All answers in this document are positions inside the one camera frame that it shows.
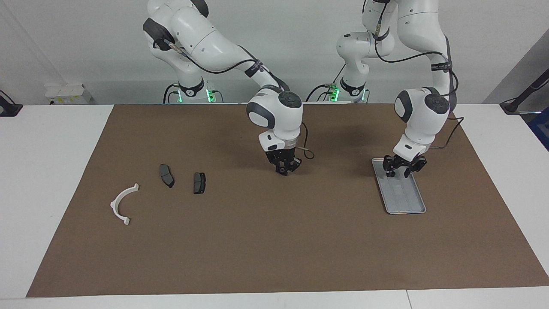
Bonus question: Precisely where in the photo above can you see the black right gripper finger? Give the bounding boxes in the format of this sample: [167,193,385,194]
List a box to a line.
[265,152,284,175]
[285,156,302,176]

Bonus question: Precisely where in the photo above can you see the silver metal tray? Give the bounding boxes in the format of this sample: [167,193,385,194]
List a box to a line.
[371,157,427,215]

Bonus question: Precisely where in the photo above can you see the rectangular dark brake pad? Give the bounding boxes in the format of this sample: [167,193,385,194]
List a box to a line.
[193,172,208,195]

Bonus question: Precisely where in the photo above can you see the brown table mat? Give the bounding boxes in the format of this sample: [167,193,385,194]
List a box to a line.
[26,103,549,298]

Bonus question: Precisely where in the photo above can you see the curved dark brake pad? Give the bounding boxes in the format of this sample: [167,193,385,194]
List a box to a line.
[159,164,175,189]

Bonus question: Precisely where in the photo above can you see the black stand with pole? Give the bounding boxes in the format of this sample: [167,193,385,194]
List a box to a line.
[499,67,549,115]

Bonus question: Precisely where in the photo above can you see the blue box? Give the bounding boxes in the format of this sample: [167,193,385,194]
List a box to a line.
[528,106,549,152]

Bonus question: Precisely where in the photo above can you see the white power strip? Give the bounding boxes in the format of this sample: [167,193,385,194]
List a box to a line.
[45,83,93,105]

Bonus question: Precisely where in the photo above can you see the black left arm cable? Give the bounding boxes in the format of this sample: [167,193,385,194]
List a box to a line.
[373,0,465,150]

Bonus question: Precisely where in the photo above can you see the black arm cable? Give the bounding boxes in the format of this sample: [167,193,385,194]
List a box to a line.
[373,0,465,150]
[156,38,315,161]

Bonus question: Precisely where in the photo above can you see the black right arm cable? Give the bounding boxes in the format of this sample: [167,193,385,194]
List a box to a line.
[156,38,315,161]

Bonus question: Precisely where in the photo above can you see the white curved plastic bracket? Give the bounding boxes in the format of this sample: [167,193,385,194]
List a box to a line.
[109,183,140,226]

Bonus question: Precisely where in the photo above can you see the black clamp mount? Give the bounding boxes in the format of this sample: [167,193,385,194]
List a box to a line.
[0,90,23,118]

